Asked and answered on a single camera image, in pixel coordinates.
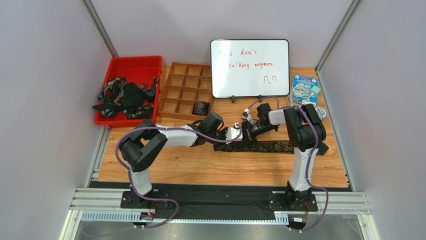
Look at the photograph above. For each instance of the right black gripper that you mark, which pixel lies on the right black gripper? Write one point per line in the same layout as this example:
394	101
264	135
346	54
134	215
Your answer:
246	131

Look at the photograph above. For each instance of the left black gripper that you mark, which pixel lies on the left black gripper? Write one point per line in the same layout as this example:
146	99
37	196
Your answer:
220	136

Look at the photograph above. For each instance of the black gold key pattern tie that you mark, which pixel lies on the black gold key pattern tie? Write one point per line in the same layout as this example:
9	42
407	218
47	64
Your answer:
271	146

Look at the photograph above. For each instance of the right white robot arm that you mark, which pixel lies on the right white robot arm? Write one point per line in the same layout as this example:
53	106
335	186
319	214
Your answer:
305	131

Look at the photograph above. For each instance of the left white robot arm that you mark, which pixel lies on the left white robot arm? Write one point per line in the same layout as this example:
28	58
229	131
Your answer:
137	149

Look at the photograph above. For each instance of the rolled dark tie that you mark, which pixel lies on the rolled dark tie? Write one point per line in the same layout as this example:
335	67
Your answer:
201	108

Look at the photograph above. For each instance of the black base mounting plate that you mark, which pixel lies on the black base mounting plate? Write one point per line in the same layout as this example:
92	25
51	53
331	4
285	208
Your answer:
214	202

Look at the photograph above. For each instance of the brown compartment tray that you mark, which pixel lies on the brown compartment tray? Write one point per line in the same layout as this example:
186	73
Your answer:
185	84

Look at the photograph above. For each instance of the white whiteboard with red writing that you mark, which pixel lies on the white whiteboard with red writing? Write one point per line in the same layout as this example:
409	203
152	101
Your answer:
249	67

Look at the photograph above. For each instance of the blue packaged item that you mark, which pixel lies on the blue packaged item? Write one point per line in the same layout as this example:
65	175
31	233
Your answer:
304	90

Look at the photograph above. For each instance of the blue round tin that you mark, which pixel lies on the blue round tin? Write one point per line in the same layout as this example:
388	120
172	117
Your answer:
321	112

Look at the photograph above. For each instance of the black plain tie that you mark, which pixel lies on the black plain tie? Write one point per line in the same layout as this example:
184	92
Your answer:
119	96

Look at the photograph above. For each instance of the blue floral pattern tie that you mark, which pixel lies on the blue floral pattern tie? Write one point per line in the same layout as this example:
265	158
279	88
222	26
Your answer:
143	111

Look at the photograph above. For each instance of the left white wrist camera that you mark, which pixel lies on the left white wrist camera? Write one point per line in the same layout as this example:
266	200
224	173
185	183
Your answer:
234	133

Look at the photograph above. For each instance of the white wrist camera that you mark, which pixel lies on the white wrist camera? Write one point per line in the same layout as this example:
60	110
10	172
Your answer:
246	116
234	133

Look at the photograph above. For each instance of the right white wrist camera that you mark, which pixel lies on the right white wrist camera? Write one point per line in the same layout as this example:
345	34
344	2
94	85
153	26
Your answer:
246	116

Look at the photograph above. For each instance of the aluminium frame rail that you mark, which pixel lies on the aluminium frame rail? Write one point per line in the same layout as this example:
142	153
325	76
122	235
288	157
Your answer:
95	213

